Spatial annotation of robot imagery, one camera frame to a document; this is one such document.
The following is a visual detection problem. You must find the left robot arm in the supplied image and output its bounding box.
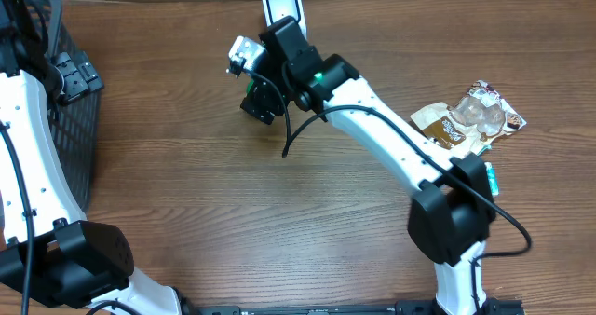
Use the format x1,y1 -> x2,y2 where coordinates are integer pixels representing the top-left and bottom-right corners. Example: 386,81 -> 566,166
1,0 -> 195,314

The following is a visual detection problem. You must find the green round lid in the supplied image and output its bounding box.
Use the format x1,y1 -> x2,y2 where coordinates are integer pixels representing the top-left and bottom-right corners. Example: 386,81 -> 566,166
246,80 -> 255,96

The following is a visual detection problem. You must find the brown clear snack bag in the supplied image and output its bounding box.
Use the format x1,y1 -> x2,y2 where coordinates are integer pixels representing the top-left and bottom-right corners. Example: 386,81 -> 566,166
411,80 -> 526,158

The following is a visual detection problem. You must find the small teal white pack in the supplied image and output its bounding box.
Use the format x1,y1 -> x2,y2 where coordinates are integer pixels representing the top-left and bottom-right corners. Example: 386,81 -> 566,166
484,161 -> 500,197

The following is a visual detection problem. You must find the grey plastic mesh basket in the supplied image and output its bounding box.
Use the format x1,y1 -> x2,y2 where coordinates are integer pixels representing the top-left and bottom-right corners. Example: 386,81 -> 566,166
1,0 -> 101,211

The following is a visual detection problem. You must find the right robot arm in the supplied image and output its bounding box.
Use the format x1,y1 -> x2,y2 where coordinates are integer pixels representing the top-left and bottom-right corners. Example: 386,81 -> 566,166
228,16 -> 496,314

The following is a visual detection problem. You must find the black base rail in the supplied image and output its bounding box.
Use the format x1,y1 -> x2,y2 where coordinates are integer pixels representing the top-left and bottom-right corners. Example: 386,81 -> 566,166
185,298 -> 525,315

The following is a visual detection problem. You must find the white barcode scanner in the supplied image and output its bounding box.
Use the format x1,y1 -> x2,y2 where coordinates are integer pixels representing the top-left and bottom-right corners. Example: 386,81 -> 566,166
262,0 -> 307,37

